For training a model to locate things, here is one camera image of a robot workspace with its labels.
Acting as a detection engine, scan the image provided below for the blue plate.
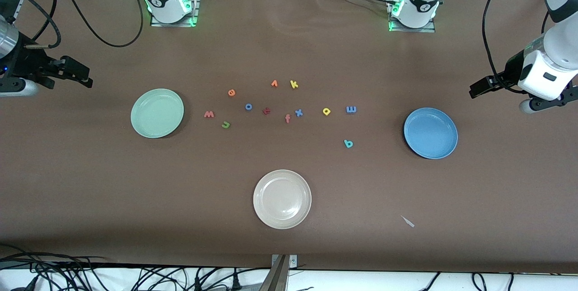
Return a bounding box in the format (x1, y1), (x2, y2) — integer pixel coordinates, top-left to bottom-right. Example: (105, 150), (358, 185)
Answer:
(403, 108), (458, 160)

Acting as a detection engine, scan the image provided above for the light green plate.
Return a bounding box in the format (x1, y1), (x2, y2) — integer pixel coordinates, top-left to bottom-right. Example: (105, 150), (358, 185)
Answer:
(131, 88), (185, 139)

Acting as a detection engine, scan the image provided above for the beige plate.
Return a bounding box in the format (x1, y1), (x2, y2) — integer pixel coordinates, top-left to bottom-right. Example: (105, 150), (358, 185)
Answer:
(253, 169), (312, 230)

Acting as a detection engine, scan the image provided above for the brown paper table cover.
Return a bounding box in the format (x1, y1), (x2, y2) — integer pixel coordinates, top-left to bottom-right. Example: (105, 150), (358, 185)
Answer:
(0, 0), (578, 274)

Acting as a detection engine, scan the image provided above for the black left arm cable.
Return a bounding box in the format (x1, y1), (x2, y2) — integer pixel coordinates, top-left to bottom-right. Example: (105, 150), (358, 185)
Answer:
(482, 0), (527, 94)

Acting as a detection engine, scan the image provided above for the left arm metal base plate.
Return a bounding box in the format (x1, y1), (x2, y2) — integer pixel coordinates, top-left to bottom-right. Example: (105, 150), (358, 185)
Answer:
(388, 0), (436, 33)

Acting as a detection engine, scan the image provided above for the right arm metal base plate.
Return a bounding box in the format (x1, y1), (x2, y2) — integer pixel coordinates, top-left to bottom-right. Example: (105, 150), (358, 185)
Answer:
(150, 0), (201, 28)

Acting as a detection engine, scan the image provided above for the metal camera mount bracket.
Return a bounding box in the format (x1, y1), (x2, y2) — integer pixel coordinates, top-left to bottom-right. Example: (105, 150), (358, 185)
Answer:
(259, 254), (298, 291)

